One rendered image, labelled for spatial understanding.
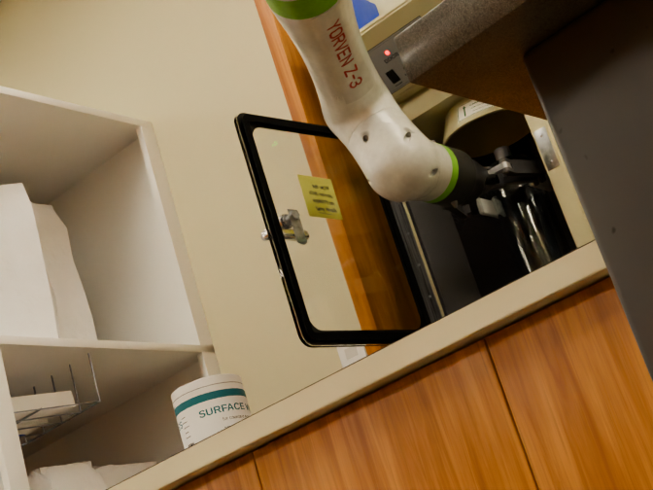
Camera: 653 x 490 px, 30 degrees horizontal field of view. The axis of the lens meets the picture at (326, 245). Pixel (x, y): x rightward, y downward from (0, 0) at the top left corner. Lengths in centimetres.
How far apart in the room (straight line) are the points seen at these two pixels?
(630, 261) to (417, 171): 94
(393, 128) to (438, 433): 44
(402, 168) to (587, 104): 90
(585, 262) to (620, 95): 72
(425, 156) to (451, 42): 90
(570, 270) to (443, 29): 74
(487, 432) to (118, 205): 174
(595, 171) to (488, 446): 85
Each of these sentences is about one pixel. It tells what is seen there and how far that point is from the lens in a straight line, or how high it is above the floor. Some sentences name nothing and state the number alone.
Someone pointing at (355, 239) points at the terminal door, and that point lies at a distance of 198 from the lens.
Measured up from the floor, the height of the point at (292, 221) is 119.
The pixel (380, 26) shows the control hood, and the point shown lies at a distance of 206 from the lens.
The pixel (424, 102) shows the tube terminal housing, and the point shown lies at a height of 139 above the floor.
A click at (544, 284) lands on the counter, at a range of 160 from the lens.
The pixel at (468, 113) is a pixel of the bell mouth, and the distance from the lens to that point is 208.
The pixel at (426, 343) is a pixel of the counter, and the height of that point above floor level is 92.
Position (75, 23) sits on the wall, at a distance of 349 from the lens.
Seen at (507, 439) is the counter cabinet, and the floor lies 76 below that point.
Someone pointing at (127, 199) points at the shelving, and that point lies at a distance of 319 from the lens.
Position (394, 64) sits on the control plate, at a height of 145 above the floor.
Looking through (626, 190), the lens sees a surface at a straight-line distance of 86.
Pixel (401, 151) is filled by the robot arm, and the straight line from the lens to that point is 176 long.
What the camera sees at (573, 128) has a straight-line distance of 89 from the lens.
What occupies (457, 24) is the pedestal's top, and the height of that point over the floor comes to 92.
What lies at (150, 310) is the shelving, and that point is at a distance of 309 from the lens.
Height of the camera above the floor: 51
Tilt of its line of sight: 20 degrees up
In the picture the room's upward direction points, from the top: 18 degrees counter-clockwise
